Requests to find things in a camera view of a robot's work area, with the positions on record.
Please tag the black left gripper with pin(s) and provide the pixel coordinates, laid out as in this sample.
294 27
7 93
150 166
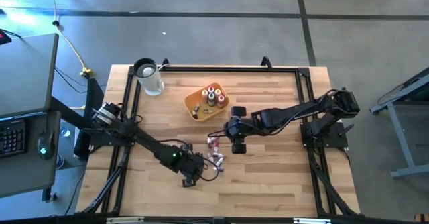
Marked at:
189 165

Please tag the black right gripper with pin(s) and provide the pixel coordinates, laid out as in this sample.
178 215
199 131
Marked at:
236 128

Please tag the large orange food coloring bottle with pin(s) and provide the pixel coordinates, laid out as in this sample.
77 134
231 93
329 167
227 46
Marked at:
221 100

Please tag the small black food coloring bottle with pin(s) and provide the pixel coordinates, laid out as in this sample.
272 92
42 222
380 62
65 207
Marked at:
196 108

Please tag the large red food coloring bottle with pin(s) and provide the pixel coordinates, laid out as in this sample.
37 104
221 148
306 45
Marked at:
211 90

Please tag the yellow plastic bin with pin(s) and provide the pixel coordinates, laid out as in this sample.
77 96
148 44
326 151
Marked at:
191 101

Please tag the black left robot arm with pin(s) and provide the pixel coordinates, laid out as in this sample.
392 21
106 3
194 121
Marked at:
147 143

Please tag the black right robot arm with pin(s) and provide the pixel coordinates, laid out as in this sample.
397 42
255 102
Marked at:
288 111

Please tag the black power box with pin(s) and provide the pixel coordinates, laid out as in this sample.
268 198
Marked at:
82 145

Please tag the black desk leg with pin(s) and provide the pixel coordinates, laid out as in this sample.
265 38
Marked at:
94 93

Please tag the clear plastic bottle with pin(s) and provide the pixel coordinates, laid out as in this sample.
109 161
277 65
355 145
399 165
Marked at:
65 132
59 162

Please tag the black computer mouse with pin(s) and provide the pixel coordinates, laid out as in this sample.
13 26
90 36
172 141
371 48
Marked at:
45 144

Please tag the grey desk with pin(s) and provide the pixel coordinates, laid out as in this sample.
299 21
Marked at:
30 173

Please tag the grey metal table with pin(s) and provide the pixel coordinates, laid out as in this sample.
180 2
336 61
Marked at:
400 140

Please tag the black keyboard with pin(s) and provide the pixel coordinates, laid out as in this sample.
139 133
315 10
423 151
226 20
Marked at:
11 138

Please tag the grey flat panel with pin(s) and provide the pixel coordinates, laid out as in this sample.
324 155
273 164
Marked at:
27 73

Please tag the black device red light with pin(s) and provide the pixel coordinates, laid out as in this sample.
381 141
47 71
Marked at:
4 37

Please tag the black aluminium table frame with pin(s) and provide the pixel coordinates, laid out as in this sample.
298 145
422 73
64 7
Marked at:
234 69

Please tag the black frame clamp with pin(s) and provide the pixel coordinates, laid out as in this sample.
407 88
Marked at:
164 62
266 62

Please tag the silver metal bracket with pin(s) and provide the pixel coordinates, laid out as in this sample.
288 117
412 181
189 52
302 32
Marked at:
311 221
124 220

